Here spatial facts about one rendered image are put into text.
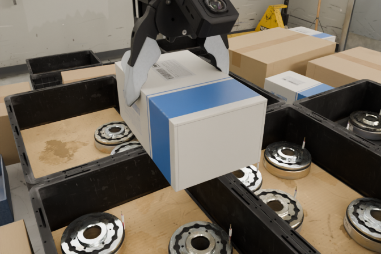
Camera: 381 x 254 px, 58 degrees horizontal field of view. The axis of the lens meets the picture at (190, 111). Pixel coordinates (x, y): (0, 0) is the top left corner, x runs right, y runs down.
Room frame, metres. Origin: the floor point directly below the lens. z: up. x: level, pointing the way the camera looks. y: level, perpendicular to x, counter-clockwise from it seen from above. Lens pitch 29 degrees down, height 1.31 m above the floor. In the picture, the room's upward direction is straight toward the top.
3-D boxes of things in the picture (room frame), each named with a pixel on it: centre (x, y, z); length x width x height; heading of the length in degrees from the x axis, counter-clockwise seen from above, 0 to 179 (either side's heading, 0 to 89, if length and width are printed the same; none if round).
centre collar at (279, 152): (0.63, -0.22, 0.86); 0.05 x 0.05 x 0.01
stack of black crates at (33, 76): (1.95, 0.76, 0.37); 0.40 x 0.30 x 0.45; 118
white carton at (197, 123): (0.41, 0.01, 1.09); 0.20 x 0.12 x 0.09; 28
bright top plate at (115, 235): (0.40, 0.16, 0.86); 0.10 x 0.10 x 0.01
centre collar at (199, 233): (0.38, -0.02, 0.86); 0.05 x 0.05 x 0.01
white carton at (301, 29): (1.54, -0.54, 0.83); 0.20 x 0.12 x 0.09; 31
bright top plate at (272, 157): (0.63, -0.22, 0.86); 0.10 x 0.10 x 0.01
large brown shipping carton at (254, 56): (1.33, -0.33, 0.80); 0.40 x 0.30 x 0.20; 126
